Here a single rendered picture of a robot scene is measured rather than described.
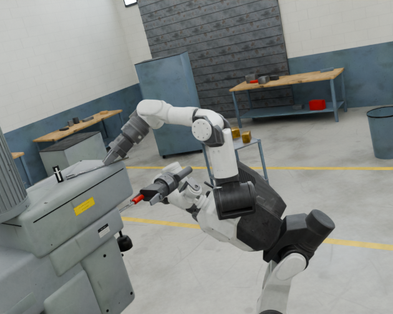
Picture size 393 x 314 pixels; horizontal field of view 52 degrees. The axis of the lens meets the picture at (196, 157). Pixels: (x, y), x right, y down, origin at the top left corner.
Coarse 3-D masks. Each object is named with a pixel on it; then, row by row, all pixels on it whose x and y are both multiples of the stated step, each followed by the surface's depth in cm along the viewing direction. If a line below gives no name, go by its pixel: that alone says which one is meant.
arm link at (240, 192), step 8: (232, 176) 143; (216, 184) 146; (224, 184) 146; (232, 184) 146; (240, 184) 147; (224, 192) 145; (232, 192) 145; (240, 192) 145; (248, 192) 144; (224, 200) 144; (232, 200) 144; (240, 200) 144; (248, 200) 144; (224, 208) 145; (232, 208) 146; (240, 208) 147
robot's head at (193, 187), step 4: (188, 180) 165; (192, 180) 166; (184, 184) 166; (188, 184) 164; (192, 184) 164; (196, 184) 165; (184, 188) 171; (188, 188) 164; (192, 188) 164; (196, 188) 164; (200, 188) 166; (180, 192) 169; (192, 192) 163; (196, 192) 164; (200, 192) 165
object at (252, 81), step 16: (256, 80) 849; (272, 80) 831; (288, 80) 788; (304, 80) 755; (112, 112) 935; (256, 112) 880; (272, 112) 847; (288, 112) 816; (304, 112) 787; (336, 112) 749; (64, 128) 851; (80, 128) 845
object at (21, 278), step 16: (0, 256) 130; (16, 256) 127; (32, 256) 127; (48, 256) 131; (0, 272) 119; (16, 272) 122; (32, 272) 126; (48, 272) 131; (0, 288) 118; (16, 288) 122; (32, 288) 126; (48, 288) 131; (0, 304) 118; (16, 304) 122; (32, 304) 126
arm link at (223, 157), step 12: (204, 120) 138; (192, 132) 142; (204, 132) 139; (216, 132) 138; (228, 132) 142; (216, 144) 139; (228, 144) 141; (216, 156) 142; (228, 156) 141; (216, 168) 143; (228, 168) 142
